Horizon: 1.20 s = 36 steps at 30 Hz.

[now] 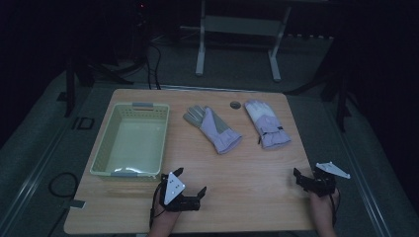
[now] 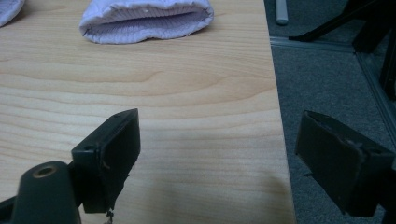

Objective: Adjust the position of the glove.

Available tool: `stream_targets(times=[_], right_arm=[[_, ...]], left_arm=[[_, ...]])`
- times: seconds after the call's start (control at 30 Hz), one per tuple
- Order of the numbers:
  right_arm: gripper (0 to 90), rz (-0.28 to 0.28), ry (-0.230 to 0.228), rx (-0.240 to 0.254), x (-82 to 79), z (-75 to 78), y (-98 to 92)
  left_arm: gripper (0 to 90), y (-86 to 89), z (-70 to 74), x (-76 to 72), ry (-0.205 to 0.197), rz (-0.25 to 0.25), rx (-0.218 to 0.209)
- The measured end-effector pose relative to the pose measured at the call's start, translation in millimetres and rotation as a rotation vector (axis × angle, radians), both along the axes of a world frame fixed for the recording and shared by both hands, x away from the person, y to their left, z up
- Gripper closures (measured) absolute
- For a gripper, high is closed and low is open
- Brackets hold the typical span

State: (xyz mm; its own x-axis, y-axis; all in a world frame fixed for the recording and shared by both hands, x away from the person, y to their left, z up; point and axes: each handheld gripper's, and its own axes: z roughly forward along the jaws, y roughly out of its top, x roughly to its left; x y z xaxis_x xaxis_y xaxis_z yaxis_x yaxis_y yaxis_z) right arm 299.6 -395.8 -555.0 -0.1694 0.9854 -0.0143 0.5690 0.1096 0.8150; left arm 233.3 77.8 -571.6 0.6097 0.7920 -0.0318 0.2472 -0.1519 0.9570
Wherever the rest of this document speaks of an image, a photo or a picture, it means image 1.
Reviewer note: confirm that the grey tape piece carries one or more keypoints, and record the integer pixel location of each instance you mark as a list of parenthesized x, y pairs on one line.
[(77, 204)]

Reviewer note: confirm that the black equipment stand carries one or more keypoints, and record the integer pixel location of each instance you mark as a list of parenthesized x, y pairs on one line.
[(70, 89)]

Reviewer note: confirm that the grey round table grommet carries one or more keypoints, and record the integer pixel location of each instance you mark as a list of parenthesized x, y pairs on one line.
[(235, 105)]

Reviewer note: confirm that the pale green plastic basket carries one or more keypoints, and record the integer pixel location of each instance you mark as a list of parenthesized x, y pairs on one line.
[(131, 144)]

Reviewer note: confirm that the purple glove with grey palm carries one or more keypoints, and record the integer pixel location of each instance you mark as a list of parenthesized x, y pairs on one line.
[(214, 130)]

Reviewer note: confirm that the white and purple glove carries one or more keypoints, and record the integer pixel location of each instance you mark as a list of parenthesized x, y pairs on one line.
[(267, 125)]

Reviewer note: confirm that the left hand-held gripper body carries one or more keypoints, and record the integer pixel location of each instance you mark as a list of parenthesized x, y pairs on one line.
[(173, 188)]

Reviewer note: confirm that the white metal desk frame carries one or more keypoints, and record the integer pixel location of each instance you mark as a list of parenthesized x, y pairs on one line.
[(242, 25)]

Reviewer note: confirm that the dark tripod stand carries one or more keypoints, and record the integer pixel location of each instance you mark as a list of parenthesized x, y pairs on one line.
[(342, 105)]

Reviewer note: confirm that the person's left hand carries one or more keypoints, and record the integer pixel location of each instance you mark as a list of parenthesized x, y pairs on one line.
[(164, 217)]

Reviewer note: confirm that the person's right hand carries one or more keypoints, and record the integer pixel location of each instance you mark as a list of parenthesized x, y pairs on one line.
[(322, 205)]

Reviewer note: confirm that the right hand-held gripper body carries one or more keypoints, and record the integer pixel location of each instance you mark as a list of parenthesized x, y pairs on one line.
[(321, 184)]

